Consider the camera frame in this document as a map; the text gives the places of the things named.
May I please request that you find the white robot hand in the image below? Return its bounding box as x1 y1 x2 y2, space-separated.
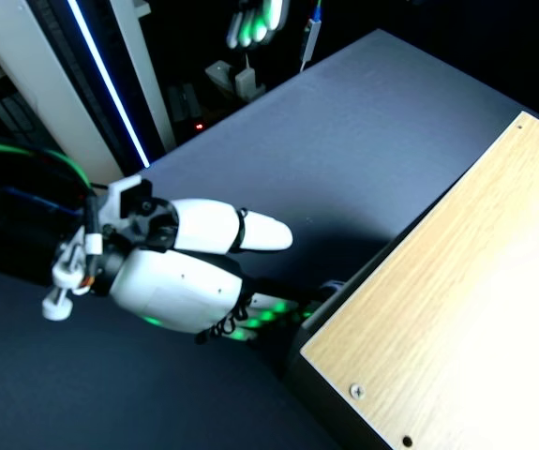
225 0 292 50
108 197 329 347

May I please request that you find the wooden top cabinet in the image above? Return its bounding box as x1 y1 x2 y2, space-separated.
281 110 539 450

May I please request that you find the white upright block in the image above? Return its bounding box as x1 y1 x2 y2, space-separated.
233 52 268 101

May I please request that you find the black power strip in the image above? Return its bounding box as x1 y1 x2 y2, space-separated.
164 82 207 135

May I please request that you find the grey table cloth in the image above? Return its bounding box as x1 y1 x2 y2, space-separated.
0 27 539 450

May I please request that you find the bright LED light strip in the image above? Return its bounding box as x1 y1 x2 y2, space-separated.
66 0 152 169

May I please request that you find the white cable adapter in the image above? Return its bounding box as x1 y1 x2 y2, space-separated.
299 0 324 72

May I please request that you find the grey angled bracket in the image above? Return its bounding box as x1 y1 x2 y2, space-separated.
204 59 237 91

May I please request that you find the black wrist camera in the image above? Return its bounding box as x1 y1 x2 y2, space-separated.
118 179 154 221

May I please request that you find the slim white frame post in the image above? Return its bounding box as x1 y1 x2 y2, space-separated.
109 0 177 152

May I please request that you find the wide white frame post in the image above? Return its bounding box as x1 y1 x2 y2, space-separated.
0 0 126 194

